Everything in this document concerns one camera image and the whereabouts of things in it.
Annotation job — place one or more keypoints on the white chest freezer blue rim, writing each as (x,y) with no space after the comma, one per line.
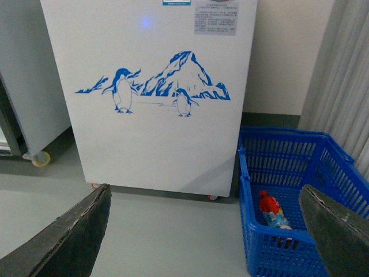
(154,89)

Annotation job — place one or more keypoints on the blue plastic shopping basket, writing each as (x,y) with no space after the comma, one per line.
(281,161)

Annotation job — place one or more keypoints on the grey vertical blinds curtain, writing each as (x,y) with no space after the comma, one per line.
(337,97)

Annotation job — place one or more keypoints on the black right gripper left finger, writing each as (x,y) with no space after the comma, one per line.
(69,246)

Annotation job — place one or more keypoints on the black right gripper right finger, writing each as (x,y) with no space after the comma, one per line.
(340,235)

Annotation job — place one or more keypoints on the red drink bottle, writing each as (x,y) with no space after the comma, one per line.
(272,211)

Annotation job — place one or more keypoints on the grey glass-door display fridge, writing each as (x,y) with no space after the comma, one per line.
(33,107)

